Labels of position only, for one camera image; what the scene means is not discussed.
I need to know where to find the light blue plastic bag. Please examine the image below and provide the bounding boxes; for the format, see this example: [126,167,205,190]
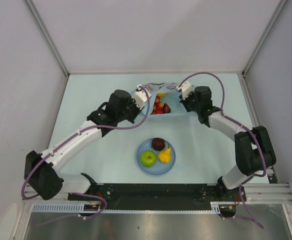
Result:
[141,82,187,116]

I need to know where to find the dark red fake apple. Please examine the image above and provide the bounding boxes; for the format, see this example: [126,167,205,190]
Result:
[151,137,166,151]

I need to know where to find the green fake apple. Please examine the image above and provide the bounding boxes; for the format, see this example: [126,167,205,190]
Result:
[140,150,157,167]

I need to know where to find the yellow fake pear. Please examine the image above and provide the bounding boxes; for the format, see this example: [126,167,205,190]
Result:
[157,145,171,164]

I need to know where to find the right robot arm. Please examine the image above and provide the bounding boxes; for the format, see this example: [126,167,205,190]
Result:
[177,82,277,201]

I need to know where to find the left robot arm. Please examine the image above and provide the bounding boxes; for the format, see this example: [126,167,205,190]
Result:
[21,85,152,201]

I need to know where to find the red fake strawberry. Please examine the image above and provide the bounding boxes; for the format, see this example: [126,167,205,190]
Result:
[161,103,171,114]

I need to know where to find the small red fake fruits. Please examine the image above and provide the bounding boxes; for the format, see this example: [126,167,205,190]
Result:
[151,93,166,115]

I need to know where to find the blue plastic plate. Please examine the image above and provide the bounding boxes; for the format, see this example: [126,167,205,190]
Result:
[135,137,176,176]

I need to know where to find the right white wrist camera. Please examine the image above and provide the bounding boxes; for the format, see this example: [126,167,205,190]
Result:
[176,80,194,100]

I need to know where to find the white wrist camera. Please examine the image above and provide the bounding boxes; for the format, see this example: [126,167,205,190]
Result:
[176,80,194,100]
[131,84,152,110]

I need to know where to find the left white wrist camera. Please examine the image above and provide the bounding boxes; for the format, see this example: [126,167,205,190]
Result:
[131,84,152,110]

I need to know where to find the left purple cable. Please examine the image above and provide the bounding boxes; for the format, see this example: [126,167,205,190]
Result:
[20,84,152,227]

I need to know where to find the purple cable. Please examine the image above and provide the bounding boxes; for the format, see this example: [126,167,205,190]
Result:
[178,71,267,230]
[20,84,152,227]

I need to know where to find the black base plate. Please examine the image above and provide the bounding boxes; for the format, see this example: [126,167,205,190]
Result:
[67,182,247,211]

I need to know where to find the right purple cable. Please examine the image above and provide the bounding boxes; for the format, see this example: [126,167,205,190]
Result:
[178,71,267,230]

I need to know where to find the right slotted cable duct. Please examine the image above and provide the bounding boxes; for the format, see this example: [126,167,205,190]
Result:
[210,201,237,214]

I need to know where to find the white slotted cable duct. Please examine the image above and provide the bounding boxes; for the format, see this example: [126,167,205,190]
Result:
[32,203,100,214]

